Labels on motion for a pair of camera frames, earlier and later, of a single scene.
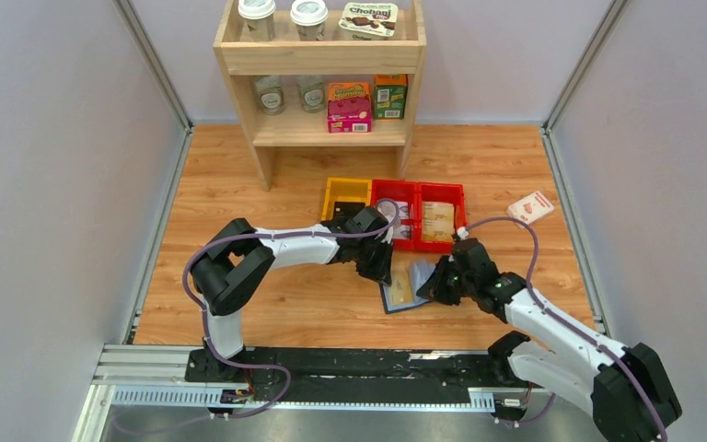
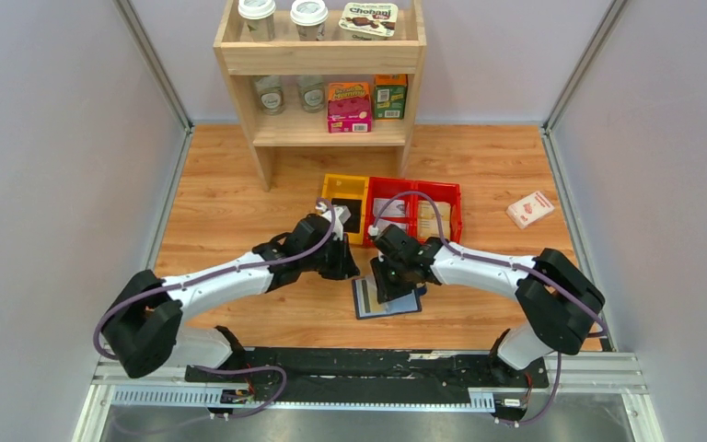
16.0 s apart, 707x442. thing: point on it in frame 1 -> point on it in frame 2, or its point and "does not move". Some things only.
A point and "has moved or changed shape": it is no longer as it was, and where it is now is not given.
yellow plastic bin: x=345 y=190 does not move
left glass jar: x=271 y=94 does not move
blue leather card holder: x=421 y=269 has moved or changed shape
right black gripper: x=434 y=289 -> x=387 y=291
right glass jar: x=312 y=91 does not move
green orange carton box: x=389 y=97 does not move
